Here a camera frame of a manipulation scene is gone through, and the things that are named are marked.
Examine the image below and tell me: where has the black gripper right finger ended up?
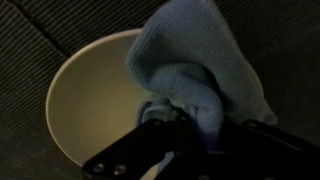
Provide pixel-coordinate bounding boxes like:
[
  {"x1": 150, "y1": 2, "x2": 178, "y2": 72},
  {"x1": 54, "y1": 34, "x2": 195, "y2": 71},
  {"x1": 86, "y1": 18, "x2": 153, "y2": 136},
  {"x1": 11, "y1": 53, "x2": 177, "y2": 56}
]
[{"x1": 208, "y1": 119, "x2": 320, "y2": 180}]

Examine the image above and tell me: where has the dark fabric placemat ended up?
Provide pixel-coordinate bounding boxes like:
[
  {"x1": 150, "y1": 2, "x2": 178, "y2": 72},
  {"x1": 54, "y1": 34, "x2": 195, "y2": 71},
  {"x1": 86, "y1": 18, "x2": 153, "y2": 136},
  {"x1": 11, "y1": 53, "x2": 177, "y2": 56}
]
[
  {"x1": 0, "y1": 0, "x2": 84, "y2": 180},
  {"x1": 9, "y1": 0, "x2": 320, "y2": 151}
]

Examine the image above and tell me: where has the large white plate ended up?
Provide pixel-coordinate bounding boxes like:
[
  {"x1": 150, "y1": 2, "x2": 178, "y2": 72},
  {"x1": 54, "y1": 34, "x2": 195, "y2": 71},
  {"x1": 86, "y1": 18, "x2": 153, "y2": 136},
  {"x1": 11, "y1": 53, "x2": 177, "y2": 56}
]
[{"x1": 45, "y1": 28, "x2": 265, "y2": 180}]

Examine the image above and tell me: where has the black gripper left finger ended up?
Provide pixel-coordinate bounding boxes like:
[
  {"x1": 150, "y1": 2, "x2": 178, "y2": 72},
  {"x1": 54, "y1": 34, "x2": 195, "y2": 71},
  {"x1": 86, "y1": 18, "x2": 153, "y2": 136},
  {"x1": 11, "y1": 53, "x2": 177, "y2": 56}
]
[{"x1": 82, "y1": 114, "x2": 204, "y2": 180}]

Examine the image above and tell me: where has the blue microfibre towel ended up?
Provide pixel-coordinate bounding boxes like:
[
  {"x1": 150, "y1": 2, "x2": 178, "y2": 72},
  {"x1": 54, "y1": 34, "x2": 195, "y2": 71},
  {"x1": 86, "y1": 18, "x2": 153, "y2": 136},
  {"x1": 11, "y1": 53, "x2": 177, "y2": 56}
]
[{"x1": 124, "y1": 0, "x2": 279, "y2": 174}]

